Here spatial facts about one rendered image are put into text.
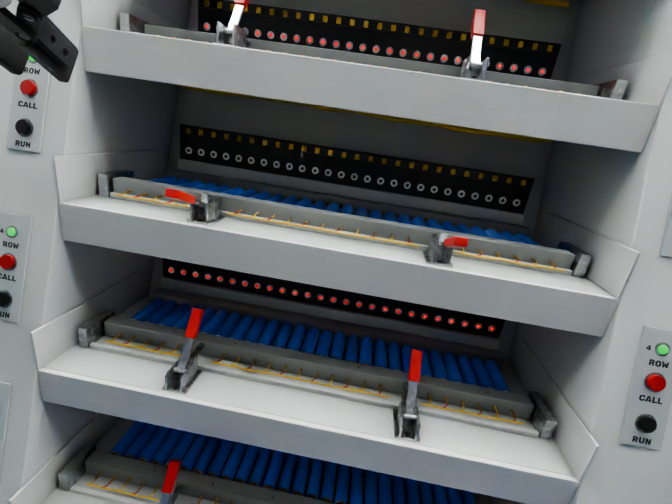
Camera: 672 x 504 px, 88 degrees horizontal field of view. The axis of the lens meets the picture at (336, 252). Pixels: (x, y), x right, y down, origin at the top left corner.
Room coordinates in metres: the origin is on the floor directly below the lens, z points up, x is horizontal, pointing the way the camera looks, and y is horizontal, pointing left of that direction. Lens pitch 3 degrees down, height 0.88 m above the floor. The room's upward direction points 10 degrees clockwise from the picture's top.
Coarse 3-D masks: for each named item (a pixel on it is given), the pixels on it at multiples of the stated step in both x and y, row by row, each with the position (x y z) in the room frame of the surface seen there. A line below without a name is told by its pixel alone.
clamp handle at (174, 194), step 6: (168, 192) 0.32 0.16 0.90; (174, 192) 0.32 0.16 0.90; (180, 192) 0.32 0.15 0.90; (174, 198) 0.32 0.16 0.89; (180, 198) 0.33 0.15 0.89; (186, 198) 0.34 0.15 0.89; (192, 198) 0.35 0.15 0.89; (204, 198) 0.39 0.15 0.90; (198, 204) 0.37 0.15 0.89; (204, 204) 0.38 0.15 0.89
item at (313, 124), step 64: (192, 0) 0.58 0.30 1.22; (256, 0) 0.58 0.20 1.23; (320, 0) 0.57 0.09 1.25; (384, 0) 0.56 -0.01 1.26; (448, 0) 0.56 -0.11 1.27; (512, 0) 0.55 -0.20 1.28; (576, 0) 0.55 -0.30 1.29; (256, 128) 0.58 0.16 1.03; (320, 128) 0.57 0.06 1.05; (384, 128) 0.56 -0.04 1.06
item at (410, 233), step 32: (128, 192) 0.43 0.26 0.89; (160, 192) 0.43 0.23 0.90; (192, 192) 0.42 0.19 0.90; (288, 224) 0.40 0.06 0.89; (320, 224) 0.42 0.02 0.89; (352, 224) 0.41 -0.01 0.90; (384, 224) 0.41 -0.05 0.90; (480, 256) 0.39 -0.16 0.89; (512, 256) 0.40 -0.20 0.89; (544, 256) 0.40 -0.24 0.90
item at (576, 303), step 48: (96, 192) 0.43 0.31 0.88; (336, 192) 0.54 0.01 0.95; (384, 192) 0.53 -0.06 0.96; (96, 240) 0.39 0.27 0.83; (144, 240) 0.39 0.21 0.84; (192, 240) 0.38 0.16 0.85; (240, 240) 0.37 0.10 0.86; (288, 240) 0.37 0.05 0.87; (336, 240) 0.40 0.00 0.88; (576, 240) 0.43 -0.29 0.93; (336, 288) 0.38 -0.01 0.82; (384, 288) 0.37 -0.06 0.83; (432, 288) 0.36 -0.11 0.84; (480, 288) 0.36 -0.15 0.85; (528, 288) 0.35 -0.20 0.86; (576, 288) 0.36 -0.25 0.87; (624, 288) 0.34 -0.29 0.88
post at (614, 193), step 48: (624, 0) 0.44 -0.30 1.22; (576, 48) 0.53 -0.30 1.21; (624, 48) 0.42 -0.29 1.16; (576, 144) 0.48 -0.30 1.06; (576, 192) 0.46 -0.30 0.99; (624, 192) 0.37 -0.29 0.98; (624, 240) 0.36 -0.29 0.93; (528, 336) 0.50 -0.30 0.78; (576, 336) 0.40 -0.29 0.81; (624, 336) 0.35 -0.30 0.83; (576, 384) 0.38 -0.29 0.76; (624, 384) 0.34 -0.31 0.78; (624, 480) 0.34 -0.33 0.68
